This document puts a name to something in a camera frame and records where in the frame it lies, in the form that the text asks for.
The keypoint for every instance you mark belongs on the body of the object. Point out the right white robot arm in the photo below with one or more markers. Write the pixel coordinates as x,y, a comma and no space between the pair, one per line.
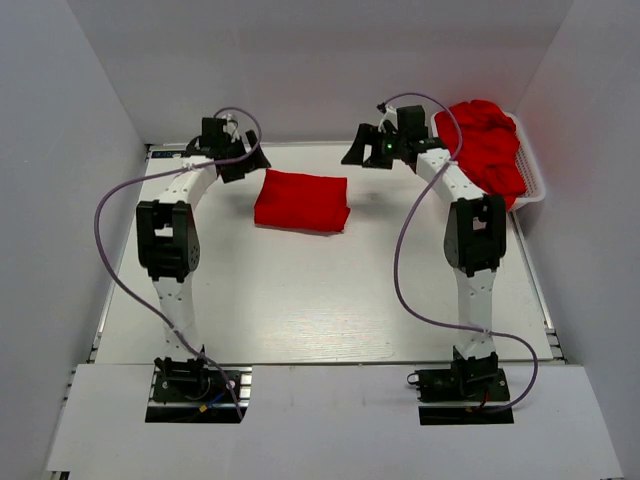
474,244

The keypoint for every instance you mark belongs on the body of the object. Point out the blue label sticker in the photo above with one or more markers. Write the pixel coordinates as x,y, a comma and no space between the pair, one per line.
165,154

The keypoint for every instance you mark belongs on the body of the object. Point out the red t shirt pile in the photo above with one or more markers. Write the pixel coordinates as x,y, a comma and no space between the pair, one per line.
489,145

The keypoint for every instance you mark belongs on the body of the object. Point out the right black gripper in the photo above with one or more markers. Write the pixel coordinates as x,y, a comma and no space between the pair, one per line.
375,148

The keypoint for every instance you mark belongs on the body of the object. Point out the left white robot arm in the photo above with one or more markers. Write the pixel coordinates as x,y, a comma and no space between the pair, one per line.
168,245

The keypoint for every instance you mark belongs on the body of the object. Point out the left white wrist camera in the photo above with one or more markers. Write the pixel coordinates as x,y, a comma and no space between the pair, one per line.
230,127

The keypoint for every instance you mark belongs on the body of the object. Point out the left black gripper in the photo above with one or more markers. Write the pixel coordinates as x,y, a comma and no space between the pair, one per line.
238,157

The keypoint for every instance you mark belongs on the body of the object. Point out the white plastic basket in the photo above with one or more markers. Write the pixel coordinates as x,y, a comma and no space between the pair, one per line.
527,165

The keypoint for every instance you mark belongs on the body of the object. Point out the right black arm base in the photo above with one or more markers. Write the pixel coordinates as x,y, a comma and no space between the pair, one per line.
445,400

